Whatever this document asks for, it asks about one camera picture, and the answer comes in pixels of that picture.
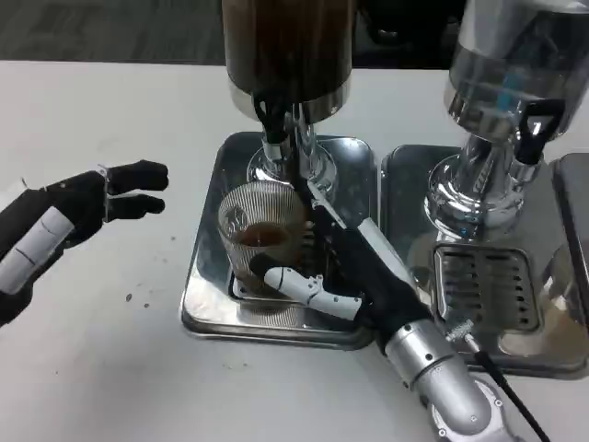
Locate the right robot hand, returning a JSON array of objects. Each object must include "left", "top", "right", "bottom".
[{"left": 250, "top": 177, "right": 433, "bottom": 344}]

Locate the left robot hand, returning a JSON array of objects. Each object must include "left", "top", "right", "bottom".
[{"left": 0, "top": 159, "right": 170, "bottom": 328}]

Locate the clear ribbed glass cup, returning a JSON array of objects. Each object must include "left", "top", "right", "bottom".
[{"left": 217, "top": 180, "right": 310, "bottom": 296}]

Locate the steel tray under clear dispenser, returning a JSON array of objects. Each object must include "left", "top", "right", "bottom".
[{"left": 380, "top": 145, "right": 589, "bottom": 375}]

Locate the steel drip grid, clear dispenser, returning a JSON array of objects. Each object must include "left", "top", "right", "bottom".
[{"left": 433, "top": 243, "right": 543, "bottom": 333}]

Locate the steel tray under dark dispenser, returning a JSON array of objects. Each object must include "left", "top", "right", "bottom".
[{"left": 180, "top": 132, "right": 381, "bottom": 351}]

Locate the black tap of dark dispenser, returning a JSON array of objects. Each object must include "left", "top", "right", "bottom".
[{"left": 251, "top": 89, "right": 295, "bottom": 162}]

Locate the steel tray at picture edge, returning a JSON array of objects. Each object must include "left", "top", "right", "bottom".
[{"left": 551, "top": 153, "right": 589, "bottom": 296}]

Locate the black tap of clear dispenser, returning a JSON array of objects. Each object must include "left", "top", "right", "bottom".
[{"left": 513, "top": 100, "right": 566, "bottom": 181}]

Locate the clear liquid drink dispenser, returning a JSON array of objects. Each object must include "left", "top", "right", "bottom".
[{"left": 422, "top": 0, "right": 589, "bottom": 245}]

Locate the black bulky object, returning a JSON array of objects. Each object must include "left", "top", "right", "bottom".
[{"left": 352, "top": 0, "right": 467, "bottom": 71}]

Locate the dark liquid drink dispenser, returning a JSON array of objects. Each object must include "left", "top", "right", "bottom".
[{"left": 222, "top": 0, "right": 354, "bottom": 199}]

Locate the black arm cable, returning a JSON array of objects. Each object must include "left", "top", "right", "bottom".
[{"left": 445, "top": 320, "right": 552, "bottom": 442}]

